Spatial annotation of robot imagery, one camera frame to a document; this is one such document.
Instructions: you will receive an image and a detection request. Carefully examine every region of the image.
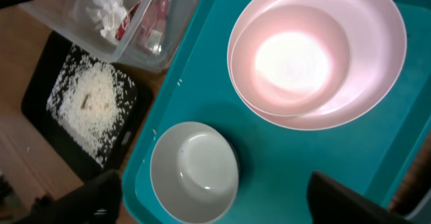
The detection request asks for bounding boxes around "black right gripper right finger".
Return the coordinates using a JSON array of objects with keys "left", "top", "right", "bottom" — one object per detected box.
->
[{"left": 306, "top": 171, "right": 410, "bottom": 224}]

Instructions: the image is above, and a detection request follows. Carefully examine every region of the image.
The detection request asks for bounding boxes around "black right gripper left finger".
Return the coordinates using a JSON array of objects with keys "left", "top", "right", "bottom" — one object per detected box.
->
[{"left": 16, "top": 170, "right": 123, "bottom": 224}]

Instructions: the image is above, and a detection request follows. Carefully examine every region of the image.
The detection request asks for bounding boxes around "white napkin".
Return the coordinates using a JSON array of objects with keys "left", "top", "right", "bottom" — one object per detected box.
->
[{"left": 86, "top": 0, "right": 128, "bottom": 45}]

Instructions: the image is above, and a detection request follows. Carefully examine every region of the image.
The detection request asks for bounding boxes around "white bowl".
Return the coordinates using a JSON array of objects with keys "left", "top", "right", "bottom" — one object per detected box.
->
[{"left": 150, "top": 122, "right": 240, "bottom": 223}]

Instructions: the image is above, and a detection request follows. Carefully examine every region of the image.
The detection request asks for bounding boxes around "red snack wrapper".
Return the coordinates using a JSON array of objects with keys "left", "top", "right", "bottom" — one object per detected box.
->
[{"left": 135, "top": 0, "right": 171, "bottom": 55}]

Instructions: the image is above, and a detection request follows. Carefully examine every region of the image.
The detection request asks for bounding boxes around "clear plastic waste bin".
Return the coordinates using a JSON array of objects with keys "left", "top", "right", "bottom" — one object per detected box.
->
[{"left": 22, "top": 0, "right": 199, "bottom": 73}]

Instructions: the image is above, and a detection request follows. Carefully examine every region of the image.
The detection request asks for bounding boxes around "teal plastic tray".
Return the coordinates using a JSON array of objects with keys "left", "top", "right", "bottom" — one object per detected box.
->
[{"left": 123, "top": 0, "right": 430, "bottom": 223}]

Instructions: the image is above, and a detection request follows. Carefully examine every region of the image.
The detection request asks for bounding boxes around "black plastic tray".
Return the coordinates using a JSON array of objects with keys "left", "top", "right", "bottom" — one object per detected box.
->
[{"left": 21, "top": 32, "right": 153, "bottom": 182}]

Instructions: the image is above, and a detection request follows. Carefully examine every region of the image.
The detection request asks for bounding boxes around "grey plastic dish rack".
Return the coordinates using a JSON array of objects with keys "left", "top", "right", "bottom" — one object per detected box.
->
[{"left": 405, "top": 190, "right": 431, "bottom": 224}]

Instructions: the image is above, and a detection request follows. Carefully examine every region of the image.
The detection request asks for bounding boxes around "pile of white rice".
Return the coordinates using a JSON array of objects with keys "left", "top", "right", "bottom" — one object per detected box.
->
[{"left": 46, "top": 44, "right": 137, "bottom": 167}]

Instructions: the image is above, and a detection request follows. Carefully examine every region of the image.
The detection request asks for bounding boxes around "white pink-rimmed plate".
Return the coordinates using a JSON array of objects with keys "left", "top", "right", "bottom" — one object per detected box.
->
[{"left": 227, "top": 0, "right": 407, "bottom": 130}]

